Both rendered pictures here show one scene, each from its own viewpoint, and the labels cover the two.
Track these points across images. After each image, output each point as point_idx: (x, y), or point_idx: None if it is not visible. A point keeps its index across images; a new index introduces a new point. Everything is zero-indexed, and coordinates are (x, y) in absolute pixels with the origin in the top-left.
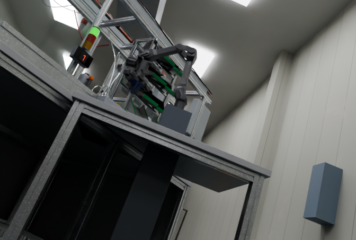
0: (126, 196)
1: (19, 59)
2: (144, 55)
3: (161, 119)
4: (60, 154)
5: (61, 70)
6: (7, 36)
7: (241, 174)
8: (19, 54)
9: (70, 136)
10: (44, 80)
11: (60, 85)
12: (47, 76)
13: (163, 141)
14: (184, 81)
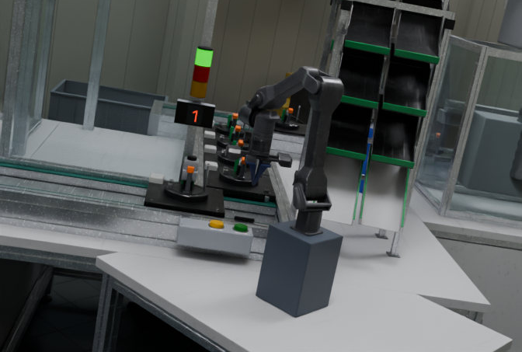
0: None
1: (12, 242)
2: (255, 105)
3: (264, 259)
4: (104, 350)
5: (99, 210)
6: (4, 205)
7: None
8: (29, 217)
9: (112, 322)
10: (59, 252)
11: (85, 248)
12: (60, 245)
13: (204, 341)
14: (309, 162)
